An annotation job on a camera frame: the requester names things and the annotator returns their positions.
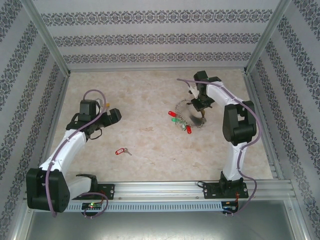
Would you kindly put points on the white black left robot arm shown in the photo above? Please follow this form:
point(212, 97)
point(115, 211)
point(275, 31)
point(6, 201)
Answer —
point(70, 147)

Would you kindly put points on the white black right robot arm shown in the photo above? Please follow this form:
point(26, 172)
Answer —
point(240, 125)

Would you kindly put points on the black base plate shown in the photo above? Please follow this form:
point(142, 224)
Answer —
point(212, 191)
point(107, 191)

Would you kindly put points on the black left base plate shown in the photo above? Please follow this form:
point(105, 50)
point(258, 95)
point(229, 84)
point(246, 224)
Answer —
point(107, 191)

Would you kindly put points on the green key tag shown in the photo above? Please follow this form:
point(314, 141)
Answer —
point(175, 120)
point(182, 124)

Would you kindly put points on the grey metal sheet shelf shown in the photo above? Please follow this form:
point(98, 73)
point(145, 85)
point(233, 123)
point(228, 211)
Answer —
point(160, 227)

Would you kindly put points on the right circuit board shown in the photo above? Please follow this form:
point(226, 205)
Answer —
point(230, 207)

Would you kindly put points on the aluminium side rail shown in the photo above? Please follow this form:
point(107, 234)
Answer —
point(250, 85)
point(59, 105)

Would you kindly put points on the aluminium frame post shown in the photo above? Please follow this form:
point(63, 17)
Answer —
point(46, 35)
point(268, 35)

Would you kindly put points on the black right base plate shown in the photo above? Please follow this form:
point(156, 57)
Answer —
point(212, 191)

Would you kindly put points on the left circuit board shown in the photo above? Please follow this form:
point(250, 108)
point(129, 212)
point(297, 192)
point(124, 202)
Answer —
point(92, 206)

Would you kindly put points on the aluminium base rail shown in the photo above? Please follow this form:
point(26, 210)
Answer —
point(160, 188)

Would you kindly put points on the red key tag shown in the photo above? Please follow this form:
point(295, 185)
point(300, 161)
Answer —
point(172, 113)
point(188, 129)

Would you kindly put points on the circuit board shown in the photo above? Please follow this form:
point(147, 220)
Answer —
point(230, 207)
point(92, 206)

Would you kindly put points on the metal keyring plate with rings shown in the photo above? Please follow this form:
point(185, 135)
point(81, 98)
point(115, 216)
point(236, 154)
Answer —
point(196, 121)

